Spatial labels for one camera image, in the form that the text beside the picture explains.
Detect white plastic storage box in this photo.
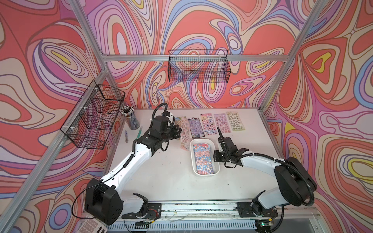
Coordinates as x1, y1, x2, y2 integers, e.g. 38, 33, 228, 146
189, 138, 220, 177

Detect red blue sticker sheet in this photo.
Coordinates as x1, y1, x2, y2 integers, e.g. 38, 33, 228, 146
193, 143, 214, 175

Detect black wire basket left wall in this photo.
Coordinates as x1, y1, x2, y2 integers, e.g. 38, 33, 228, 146
60, 81, 125, 150

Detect pink food sticker sheet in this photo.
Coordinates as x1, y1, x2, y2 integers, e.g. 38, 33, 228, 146
179, 116, 190, 150

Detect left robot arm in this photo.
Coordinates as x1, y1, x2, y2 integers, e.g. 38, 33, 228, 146
83, 103, 182, 225

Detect black wire basket back wall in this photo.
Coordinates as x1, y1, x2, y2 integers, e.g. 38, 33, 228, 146
168, 49, 231, 83

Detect mesh pen cup with pens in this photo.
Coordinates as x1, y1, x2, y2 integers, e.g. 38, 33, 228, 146
120, 105, 140, 130

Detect purple pink sticker sheet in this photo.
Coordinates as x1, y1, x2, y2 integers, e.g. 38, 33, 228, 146
214, 113, 231, 134

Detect green beige sticker sheet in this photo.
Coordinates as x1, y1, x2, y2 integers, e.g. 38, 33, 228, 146
226, 112, 245, 132

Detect dark bonbon drop sticker sheet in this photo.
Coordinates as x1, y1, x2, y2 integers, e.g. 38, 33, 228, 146
188, 117, 205, 139

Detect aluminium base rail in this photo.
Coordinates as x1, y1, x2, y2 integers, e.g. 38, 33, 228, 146
106, 200, 326, 233

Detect blue grey pen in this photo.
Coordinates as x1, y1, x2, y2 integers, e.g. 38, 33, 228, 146
124, 130, 129, 144

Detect green panda sticker sheet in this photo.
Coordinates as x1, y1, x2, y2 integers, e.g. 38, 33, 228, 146
175, 116, 182, 126

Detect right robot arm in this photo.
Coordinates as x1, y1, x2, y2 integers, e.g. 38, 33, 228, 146
213, 129, 317, 233

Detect green marker pen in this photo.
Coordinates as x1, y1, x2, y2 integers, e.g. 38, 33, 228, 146
137, 126, 143, 139

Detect white keypad device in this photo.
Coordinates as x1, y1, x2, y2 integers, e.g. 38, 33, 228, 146
73, 218, 108, 233

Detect pink cat sticker sheet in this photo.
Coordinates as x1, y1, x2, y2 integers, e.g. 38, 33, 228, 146
201, 113, 218, 136

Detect black wire basket wall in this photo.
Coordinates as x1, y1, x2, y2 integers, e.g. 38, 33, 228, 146
60, 81, 125, 150
168, 49, 231, 83

